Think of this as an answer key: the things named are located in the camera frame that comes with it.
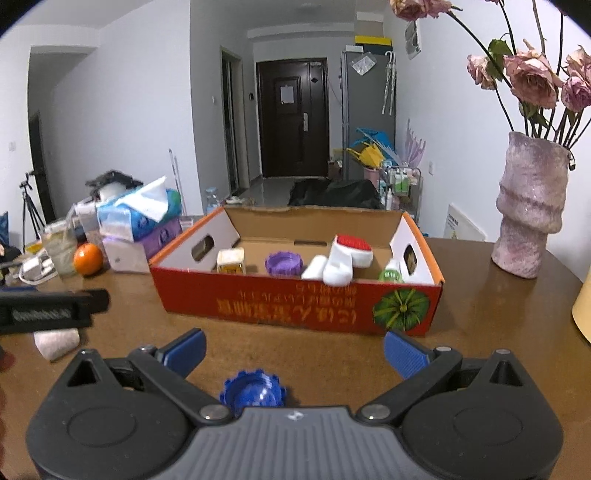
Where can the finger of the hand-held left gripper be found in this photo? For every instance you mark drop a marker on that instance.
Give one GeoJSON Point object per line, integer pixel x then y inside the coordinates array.
{"type": "Point", "coordinates": [97, 300]}

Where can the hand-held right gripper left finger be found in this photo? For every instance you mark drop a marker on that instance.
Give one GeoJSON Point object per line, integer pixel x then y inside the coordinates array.
{"type": "Point", "coordinates": [184, 353]}

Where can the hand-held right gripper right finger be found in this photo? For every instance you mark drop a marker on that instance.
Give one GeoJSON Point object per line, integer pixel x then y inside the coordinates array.
{"type": "Point", "coordinates": [406, 353]}

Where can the translucent white plastic box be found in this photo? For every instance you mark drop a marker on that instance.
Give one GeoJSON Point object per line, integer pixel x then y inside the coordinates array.
{"type": "Point", "coordinates": [55, 344]}

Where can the blue gear-shaped lid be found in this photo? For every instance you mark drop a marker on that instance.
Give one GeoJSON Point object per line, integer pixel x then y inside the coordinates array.
{"type": "Point", "coordinates": [253, 391]}

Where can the green transparent plastic box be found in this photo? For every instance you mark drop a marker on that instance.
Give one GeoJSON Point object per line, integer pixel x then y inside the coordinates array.
{"type": "Point", "coordinates": [391, 276]}

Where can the red cardboard box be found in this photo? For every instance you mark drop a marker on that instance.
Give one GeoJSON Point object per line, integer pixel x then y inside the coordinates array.
{"type": "Point", "coordinates": [277, 309]}

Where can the white charger plug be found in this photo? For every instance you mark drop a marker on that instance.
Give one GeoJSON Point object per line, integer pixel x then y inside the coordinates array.
{"type": "Point", "coordinates": [231, 261]}

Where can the white lint brush red pad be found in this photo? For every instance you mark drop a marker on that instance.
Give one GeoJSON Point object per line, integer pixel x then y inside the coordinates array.
{"type": "Point", "coordinates": [341, 263]}

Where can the white plastic bottle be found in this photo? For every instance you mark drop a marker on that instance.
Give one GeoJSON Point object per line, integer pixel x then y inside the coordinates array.
{"type": "Point", "coordinates": [314, 268]}

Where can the purple gear-shaped lid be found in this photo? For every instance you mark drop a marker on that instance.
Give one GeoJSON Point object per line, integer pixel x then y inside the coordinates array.
{"type": "Point", "coordinates": [284, 264]}

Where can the orange fruit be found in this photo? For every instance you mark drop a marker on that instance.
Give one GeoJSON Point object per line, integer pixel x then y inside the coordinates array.
{"type": "Point", "coordinates": [87, 260]}

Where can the white carton box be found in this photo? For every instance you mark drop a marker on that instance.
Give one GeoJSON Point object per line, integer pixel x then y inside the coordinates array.
{"type": "Point", "coordinates": [124, 256]}

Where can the clear glass cup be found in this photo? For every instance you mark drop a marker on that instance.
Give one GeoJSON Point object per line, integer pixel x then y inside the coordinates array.
{"type": "Point", "coordinates": [60, 251]}

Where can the clear plastic jar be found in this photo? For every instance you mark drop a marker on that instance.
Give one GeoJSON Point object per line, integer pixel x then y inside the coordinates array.
{"type": "Point", "coordinates": [87, 221]}

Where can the blue tissue pack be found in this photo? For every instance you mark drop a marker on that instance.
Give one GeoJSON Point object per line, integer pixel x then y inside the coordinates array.
{"type": "Point", "coordinates": [129, 221]}

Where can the purple tissue pack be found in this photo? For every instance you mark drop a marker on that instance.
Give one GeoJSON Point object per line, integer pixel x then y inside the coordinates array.
{"type": "Point", "coordinates": [164, 237]}

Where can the black tripod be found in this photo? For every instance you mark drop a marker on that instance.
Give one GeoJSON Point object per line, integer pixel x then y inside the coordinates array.
{"type": "Point", "coordinates": [30, 203]}

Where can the black folding stand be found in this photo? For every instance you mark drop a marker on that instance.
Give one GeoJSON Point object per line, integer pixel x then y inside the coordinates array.
{"type": "Point", "coordinates": [113, 177]}

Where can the clear water bottle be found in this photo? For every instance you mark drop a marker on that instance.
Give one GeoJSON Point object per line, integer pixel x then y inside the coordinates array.
{"type": "Point", "coordinates": [212, 201]}

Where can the storage cart with bottles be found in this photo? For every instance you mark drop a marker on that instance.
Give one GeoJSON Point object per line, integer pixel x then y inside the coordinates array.
{"type": "Point", "coordinates": [399, 184]}

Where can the yellow thermos jug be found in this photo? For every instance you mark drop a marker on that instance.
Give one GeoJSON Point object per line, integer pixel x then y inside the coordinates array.
{"type": "Point", "coordinates": [584, 309]}

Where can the pink textured vase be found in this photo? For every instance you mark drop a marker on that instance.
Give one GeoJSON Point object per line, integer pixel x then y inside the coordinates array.
{"type": "Point", "coordinates": [531, 207]}

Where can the purple wing decoration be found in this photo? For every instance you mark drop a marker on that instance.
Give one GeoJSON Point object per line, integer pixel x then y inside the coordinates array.
{"type": "Point", "coordinates": [414, 145]}

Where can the dark wooden door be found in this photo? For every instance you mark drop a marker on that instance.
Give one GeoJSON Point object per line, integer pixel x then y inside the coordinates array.
{"type": "Point", "coordinates": [291, 138]}

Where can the grey refrigerator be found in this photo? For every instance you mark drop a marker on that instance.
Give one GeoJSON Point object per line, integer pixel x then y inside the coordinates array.
{"type": "Point", "coordinates": [364, 106]}

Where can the hanging clear umbrella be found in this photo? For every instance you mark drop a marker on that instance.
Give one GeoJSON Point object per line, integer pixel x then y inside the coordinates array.
{"type": "Point", "coordinates": [389, 83]}

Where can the white paper notice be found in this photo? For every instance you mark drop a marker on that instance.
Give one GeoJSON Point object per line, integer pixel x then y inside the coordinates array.
{"type": "Point", "coordinates": [286, 93]}

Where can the bunch of dried pink roses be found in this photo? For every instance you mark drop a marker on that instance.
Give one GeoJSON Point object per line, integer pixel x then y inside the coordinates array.
{"type": "Point", "coordinates": [531, 76]}

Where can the yellow and black box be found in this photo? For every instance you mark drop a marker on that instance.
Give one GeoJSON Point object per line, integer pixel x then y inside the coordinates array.
{"type": "Point", "coordinates": [371, 44]}

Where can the wall poster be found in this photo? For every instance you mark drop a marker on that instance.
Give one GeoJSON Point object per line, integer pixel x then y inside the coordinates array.
{"type": "Point", "coordinates": [413, 41]}

